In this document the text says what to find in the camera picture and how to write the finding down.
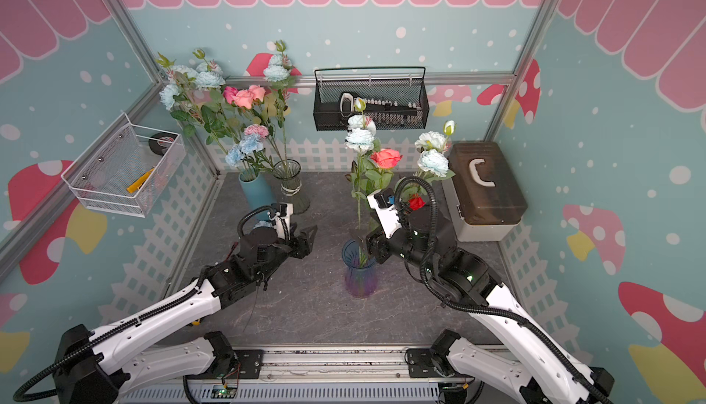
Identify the purple glass vase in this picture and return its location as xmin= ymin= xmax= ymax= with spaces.
xmin=342 ymin=240 xmax=378 ymax=298

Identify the white flower stem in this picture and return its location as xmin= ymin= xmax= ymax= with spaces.
xmin=415 ymin=120 xmax=455 ymax=183

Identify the pale blue flower stem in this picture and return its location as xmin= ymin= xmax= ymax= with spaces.
xmin=345 ymin=98 xmax=375 ymax=266

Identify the single blue flower stem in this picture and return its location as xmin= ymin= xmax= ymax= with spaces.
xmin=253 ymin=220 xmax=276 ymax=229

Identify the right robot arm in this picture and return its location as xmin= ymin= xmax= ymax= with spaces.
xmin=360 ymin=176 xmax=614 ymax=403

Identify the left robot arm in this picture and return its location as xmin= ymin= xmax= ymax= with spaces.
xmin=13 ymin=203 xmax=317 ymax=403

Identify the teal ceramic vase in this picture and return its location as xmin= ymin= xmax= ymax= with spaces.
xmin=238 ymin=170 xmax=277 ymax=210

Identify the clear glass vase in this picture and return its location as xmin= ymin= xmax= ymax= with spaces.
xmin=273 ymin=159 xmax=311 ymax=215

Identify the bouquet in teal vase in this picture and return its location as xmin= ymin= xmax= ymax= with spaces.
xmin=156 ymin=49 xmax=275 ymax=181

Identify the red rose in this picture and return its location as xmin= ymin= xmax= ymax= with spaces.
xmin=408 ymin=194 xmax=426 ymax=211

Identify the coral pink rose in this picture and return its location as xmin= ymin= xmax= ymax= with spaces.
xmin=363 ymin=148 xmax=403 ymax=195

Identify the brown lid storage box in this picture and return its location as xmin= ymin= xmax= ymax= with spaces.
xmin=442 ymin=141 xmax=528 ymax=242

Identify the bit set tool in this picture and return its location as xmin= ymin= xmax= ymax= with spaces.
xmin=338 ymin=92 xmax=424 ymax=126

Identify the black tape roll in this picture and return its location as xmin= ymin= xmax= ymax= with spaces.
xmin=148 ymin=132 xmax=176 ymax=157

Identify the yellow tool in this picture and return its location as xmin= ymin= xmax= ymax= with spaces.
xmin=126 ymin=168 xmax=154 ymax=194

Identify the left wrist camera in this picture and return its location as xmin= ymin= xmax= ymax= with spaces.
xmin=270 ymin=203 xmax=293 ymax=242

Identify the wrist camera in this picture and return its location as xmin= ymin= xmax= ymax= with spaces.
xmin=270 ymin=203 xmax=293 ymax=242
xmin=367 ymin=188 xmax=402 ymax=238

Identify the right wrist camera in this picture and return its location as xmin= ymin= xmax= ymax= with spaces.
xmin=367 ymin=188 xmax=402 ymax=238

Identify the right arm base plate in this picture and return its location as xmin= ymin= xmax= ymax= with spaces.
xmin=404 ymin=348 xmax=473 ymax=378

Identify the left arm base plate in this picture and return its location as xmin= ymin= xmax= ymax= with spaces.
xmin=187 ymin=350 xmax=264 ymax=381

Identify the black wire basket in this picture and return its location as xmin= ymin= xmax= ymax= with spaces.
xmin=314 ymin=67 xmax=429 ymax=131

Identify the white wire basket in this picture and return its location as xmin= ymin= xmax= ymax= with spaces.
xmin=62 ymin=113 xmax=186 ymax=218

